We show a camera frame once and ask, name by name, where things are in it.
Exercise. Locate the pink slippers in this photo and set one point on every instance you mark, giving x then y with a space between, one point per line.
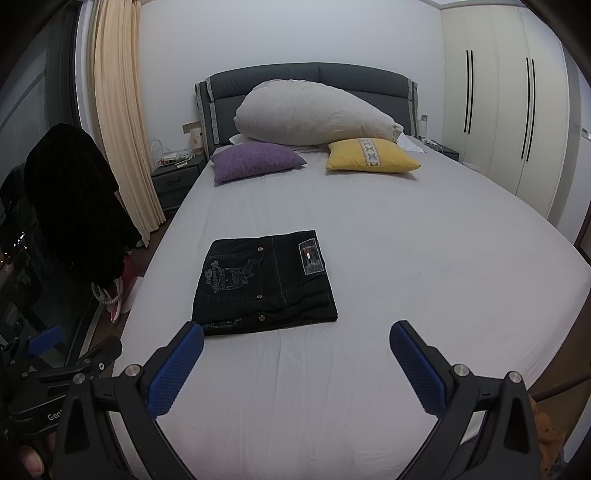
121 295

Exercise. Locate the dark hanging clothing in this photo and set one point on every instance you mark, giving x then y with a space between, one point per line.
78 198

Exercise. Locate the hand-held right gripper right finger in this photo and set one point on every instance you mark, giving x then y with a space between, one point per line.
420 364

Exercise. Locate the purple pillow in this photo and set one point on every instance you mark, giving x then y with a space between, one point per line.
256 161

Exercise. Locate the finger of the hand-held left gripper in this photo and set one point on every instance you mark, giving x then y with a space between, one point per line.
44 339
87 360

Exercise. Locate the bed with white sheet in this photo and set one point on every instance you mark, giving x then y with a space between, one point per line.
392 254

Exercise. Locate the person's left hand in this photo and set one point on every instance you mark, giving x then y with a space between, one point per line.
32 461

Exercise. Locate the orange cloth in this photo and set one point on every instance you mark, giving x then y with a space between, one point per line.
547 429

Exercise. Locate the beige curtain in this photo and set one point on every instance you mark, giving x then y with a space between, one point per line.
124 115

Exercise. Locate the yellow pillow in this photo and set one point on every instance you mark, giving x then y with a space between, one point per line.
369 157

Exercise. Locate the white folded cloth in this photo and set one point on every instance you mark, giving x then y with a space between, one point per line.
411 144

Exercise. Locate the white wardrobe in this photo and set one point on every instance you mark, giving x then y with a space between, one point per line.
503 106

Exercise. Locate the beige paper bag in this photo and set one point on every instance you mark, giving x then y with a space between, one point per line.
197 142

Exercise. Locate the large white pillow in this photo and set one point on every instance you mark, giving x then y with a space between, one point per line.
314 113

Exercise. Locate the black denim pants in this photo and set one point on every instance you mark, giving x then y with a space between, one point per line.
258 286

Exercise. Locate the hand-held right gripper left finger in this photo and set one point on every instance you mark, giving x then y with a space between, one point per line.
175 364

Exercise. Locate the grey upholstered headboard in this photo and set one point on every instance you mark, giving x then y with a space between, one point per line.
277 78

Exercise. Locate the grey nightstand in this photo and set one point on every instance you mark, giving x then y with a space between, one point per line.
443 150
178 182

